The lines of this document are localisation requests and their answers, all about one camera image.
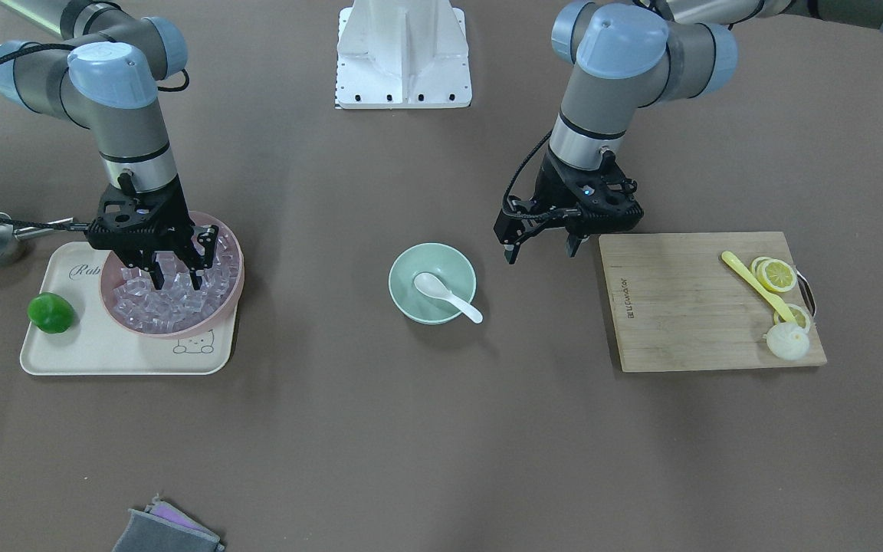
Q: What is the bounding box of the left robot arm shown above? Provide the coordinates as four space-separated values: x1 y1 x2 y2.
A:
494 1 883 265

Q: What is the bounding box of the clear ice cubes pile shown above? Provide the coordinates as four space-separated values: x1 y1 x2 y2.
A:
113 222 241 334

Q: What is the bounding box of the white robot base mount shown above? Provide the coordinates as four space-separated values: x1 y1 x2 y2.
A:
334 1 472 110

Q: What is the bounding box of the cream plastic tray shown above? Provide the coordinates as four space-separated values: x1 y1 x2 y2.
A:
20 242 236 375

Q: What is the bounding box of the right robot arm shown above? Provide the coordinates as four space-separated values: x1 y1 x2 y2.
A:
0 1 218 288

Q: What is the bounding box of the green lime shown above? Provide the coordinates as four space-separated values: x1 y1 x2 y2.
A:
27 292 76 334

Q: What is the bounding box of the pink bowl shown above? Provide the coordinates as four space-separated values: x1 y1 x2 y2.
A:
100 211 245 339

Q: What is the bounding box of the white ceramic spoon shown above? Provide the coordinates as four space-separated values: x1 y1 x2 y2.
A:
413 272 484 324

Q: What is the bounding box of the wooden cutting board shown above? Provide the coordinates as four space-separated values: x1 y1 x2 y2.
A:
599 232 827 373

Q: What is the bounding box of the grey purple cloth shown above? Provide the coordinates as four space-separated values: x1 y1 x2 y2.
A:
113 496 225 551

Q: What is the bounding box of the lemon slice lower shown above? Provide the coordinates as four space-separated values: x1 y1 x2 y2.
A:
772 303 813 333

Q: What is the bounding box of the mint green bowl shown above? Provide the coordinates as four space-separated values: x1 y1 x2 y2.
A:
388 242 477 325

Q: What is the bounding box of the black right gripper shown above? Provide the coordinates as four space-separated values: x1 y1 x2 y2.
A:
85 175 218 291

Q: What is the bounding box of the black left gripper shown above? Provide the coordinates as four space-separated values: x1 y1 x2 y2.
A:
494 150 644 265

